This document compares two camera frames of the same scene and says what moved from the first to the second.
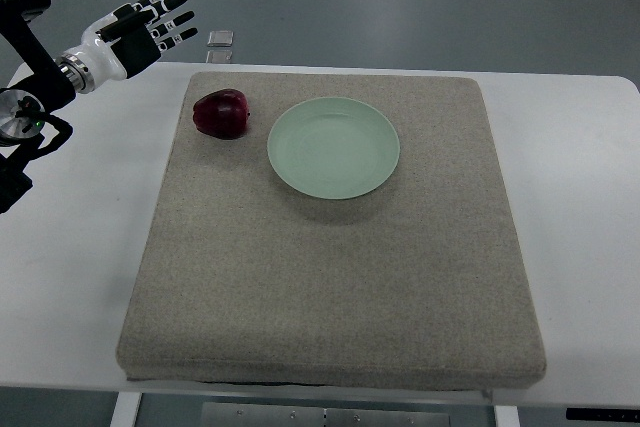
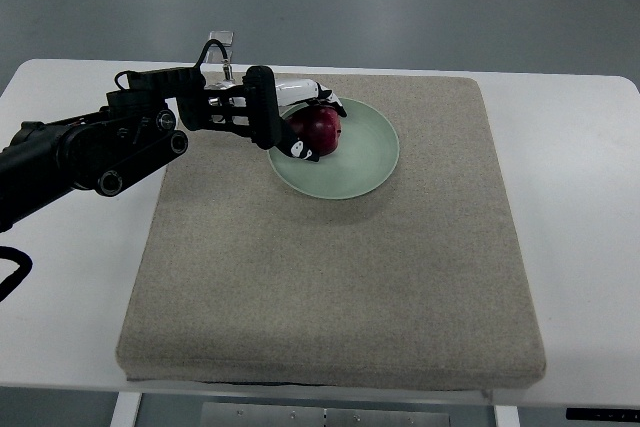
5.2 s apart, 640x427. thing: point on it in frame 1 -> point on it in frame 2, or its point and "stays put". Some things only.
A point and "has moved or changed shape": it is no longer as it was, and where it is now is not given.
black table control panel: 603,414 stays put
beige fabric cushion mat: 420,284 stays put
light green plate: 333,148 stays put
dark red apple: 222,114 has moved or changed shape
